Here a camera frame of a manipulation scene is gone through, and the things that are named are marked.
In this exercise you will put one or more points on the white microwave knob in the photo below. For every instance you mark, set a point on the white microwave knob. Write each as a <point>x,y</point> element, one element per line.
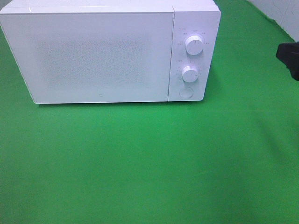
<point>194,45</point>
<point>190,74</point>

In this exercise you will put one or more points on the white microwave oven body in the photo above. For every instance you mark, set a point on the white microwave oven body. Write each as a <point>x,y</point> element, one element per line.
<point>190,17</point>

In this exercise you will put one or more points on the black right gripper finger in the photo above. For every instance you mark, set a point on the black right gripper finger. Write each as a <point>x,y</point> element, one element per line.
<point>288,54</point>

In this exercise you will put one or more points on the round white door button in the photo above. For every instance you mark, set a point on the round white door button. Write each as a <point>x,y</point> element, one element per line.
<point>186,93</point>

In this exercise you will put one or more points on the green table cloth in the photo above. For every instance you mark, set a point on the green table cloth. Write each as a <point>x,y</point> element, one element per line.
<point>232,158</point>

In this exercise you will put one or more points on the white microwave door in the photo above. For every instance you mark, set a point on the white microwave door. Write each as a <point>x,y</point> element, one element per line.
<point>90,58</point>

